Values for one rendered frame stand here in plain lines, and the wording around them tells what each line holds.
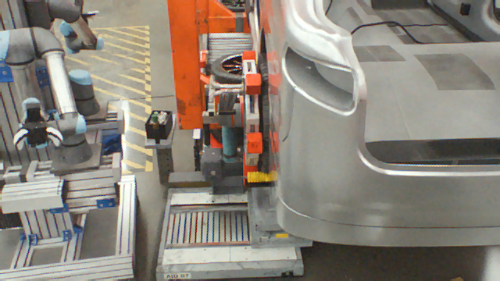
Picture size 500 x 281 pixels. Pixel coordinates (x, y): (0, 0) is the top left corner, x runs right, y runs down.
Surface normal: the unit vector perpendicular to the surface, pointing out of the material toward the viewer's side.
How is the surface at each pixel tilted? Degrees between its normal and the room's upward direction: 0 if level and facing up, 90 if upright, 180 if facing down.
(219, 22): 90
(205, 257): 0
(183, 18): 90
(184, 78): 90
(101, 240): 0
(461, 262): 0
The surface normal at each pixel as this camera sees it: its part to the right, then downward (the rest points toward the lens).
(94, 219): 0.00, -0.86
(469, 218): 0.03, 0.77
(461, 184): 0.00, 0.51
